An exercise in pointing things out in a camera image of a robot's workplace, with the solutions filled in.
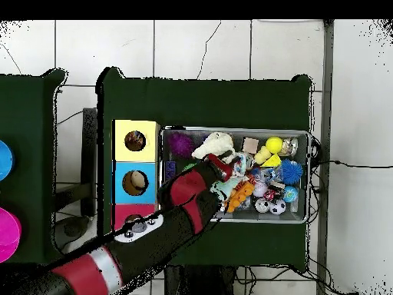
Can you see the cream white cloth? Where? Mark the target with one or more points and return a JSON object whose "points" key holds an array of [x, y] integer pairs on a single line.
{"points": [[215, 144]]}

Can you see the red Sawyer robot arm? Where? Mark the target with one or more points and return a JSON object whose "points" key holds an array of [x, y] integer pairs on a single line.
{"points": [[184, 190]]}

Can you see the silver mesh bin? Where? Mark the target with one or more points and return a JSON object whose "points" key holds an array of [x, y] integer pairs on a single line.
{"points": [[276, 217]]}

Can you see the wooden box with three holes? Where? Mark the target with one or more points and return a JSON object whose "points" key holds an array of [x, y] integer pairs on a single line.
{"points": [[147, 190]]}

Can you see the mint green cloth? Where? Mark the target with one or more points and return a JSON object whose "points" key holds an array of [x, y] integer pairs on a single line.
{"points": [[225, 186]]}

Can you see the orange toy brick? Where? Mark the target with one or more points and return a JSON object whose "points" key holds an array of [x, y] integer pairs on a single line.
{"points": [[238, 199]]}

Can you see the plain wooden block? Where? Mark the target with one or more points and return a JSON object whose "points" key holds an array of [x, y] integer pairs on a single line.
{"points": [[250, 145]]}

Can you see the purple knobbly ball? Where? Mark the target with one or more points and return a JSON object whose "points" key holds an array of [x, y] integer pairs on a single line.
{"points": [[180, 144]]}

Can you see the purple-blue toy brick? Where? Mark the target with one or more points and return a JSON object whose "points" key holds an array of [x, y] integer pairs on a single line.
{"points": [[170, 170]]}

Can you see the plain yellow ball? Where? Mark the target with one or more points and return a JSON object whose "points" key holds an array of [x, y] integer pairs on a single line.
{"points": [[274, 144]]}

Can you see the dark green table cloth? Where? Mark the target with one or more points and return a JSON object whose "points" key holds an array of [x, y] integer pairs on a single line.
{"points": [[202, 104], [27, 138]]}

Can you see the small soccer ball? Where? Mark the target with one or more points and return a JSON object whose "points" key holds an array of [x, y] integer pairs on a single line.
{"points": [[278, 206]]}

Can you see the light blue spiky ball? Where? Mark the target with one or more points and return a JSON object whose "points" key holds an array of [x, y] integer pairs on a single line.
{"points": [[291, 171]]}

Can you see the blue globe ball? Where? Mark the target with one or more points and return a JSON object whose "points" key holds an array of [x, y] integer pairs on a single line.
{"points": [[290, 194]]}

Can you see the blue round lid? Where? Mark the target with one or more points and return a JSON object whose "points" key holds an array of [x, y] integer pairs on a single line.
{"points": [[5, 161]]}

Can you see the pink round lid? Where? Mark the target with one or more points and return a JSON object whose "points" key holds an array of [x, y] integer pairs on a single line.
{"points": [[9, 233]]}

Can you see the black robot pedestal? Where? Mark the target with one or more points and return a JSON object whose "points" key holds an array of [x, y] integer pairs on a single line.
{"points": [[199, 282]]}

